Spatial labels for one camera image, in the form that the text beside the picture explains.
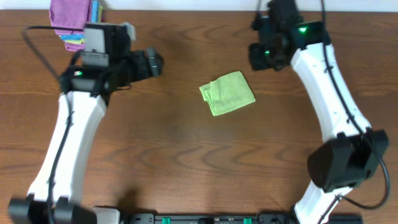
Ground green microfiber cloth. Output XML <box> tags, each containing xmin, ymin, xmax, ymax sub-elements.
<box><xmin>199</xmin><ymin>71</ymin><xmax>256</xmax><ymax>116</ymax></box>

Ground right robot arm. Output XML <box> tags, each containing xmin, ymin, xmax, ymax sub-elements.
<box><xmin>249</xmin><ymin>0</ymin><xmax>391</xmax><ymax>223</ymax></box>

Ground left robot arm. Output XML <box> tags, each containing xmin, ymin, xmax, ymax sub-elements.
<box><xmin>8</xmin><ymin>22</ymin><xmax>164</xmax><ymax>223</ymax></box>

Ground light green folded cloth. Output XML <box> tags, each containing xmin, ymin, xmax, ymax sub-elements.
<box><xmin>64</xmin><ymin>4</ymin><xmax>103</xmax><ymax>46</ymax></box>

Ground purple folded cloth bottom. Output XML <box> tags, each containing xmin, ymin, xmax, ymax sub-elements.
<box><xmin>65</xmin><ymin>42</ymin><xmax>85</xmax><ymax>52</ymax></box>

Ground purple folded cloth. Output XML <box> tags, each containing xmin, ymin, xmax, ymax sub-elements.
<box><xmin>65</xmin><ymin>42</ymin><xmax>85</xmax><ymax>52</ymax></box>
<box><xmin>49</xmin><ymin>0</ymin><xmax>91</xmax><ymax>30</ymax></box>

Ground blue folded cloth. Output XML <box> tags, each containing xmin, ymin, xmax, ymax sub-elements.
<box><xmin>59</xmin><ymin>0</ymin><xmax>100</xmax><ymax>42</ymax></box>

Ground purple folded cloth top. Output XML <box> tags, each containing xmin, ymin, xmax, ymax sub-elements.
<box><xmin>49</xmin><ymin>0</ymin><xmax>91</xmax><ymax>30</ymax></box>

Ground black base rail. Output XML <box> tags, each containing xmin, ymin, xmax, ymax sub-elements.
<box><xmin>93</xmin><ymin>212</ymin><xmax>364</xmax><ymax>224</ymax></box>

